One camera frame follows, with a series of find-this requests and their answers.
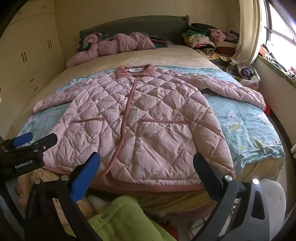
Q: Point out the cream wardrobe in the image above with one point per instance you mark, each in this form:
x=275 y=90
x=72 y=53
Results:
x=27 y=46

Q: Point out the beige plush toy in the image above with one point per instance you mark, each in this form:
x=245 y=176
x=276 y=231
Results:
x=27 y=179

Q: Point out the red plastic object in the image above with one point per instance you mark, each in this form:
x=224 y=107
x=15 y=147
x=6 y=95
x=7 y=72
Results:
x=268 y=109

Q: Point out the grey padded headboard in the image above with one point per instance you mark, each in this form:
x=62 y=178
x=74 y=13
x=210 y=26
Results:
x=150 y=25

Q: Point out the colourful cloth heap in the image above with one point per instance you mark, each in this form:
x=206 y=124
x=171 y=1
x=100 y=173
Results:
x=277 y=62

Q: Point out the window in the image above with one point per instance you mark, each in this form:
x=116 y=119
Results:
x=282 y=20

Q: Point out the cream curtain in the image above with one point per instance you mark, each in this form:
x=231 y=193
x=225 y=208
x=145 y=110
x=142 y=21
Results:
x=249 y=34

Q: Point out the crumpled pink padded coat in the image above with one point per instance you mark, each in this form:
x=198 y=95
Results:
x=124 y=41

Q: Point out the dark patterned garment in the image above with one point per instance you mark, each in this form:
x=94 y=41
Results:
x=84 y=45

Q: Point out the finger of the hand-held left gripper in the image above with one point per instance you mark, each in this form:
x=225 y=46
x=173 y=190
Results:
x=44 y=142
x=23 y=139

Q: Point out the pink quilted jacket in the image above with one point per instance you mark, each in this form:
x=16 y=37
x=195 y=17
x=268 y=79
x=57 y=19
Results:
x=150 y=115

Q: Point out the pile of folded clothes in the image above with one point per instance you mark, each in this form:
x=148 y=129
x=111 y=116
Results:
x=196 y=38

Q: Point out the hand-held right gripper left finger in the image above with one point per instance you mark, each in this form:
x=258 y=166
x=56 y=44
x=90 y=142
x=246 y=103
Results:
x=85 y=178

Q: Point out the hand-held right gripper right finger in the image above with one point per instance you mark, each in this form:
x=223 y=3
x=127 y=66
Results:
x=208 y=171

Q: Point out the striped dark garment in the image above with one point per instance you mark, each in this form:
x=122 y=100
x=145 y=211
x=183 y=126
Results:
x=159 y=41

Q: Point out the light blue cartoon printed blanket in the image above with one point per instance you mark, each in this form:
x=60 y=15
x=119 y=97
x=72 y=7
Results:
x=242 y=120

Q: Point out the green fleece garment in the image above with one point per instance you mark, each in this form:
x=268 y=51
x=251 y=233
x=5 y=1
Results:
x=120 y=220

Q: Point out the bag of clothes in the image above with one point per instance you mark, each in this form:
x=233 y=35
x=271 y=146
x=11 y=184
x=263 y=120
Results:
x=245 y=73

